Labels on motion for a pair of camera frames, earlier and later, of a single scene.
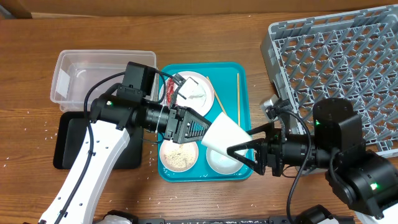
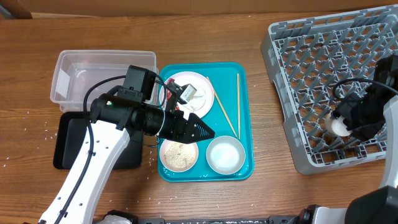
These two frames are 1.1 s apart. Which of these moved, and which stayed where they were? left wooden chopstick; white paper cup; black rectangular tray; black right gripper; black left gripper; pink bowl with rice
Moved: white paper cup; black right gripper
Stayed: black rectangular tray; left wooden chopstick; black left gripper; pink bowl with rice
